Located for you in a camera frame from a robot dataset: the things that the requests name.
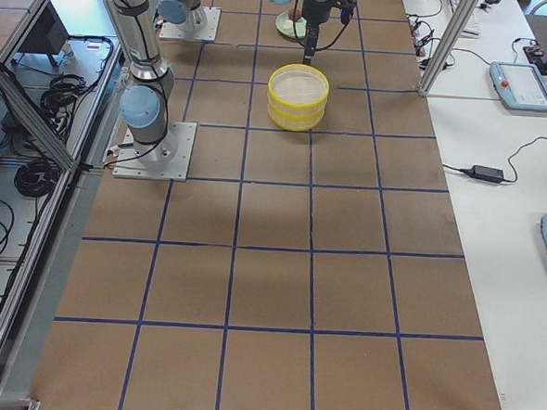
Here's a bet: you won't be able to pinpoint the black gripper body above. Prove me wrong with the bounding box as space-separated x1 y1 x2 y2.
302 0 334 36

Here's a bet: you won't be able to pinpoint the yellow steamer layer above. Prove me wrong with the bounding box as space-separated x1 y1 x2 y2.
267 63 330 116
267 106 324 132

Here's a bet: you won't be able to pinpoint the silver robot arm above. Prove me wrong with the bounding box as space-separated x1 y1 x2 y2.
105 0 338 167
157 0 208 33

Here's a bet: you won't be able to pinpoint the light green plate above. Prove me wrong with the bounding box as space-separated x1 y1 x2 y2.
275 11 307 41

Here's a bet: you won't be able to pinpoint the brown bun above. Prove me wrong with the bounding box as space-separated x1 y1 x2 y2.
288 9 300 21

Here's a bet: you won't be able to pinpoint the far teach pendant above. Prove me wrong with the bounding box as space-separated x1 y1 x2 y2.
489 61 547 113

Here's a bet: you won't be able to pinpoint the black power adapter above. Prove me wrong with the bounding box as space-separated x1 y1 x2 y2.
460 164 505 184

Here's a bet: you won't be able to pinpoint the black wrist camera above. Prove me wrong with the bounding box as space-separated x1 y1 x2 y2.
336 0 356 25

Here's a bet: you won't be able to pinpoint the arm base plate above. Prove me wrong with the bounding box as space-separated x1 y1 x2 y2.
159 6 222 43
112 122 197 182

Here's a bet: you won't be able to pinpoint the aluminium frame post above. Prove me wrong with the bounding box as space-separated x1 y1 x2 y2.
418 0 479 96

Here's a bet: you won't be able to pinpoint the coiled black cables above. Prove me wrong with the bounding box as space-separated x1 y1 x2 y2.
12 156 59 199

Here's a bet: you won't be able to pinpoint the aluminium side rail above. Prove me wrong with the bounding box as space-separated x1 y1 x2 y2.
0 61 77 172

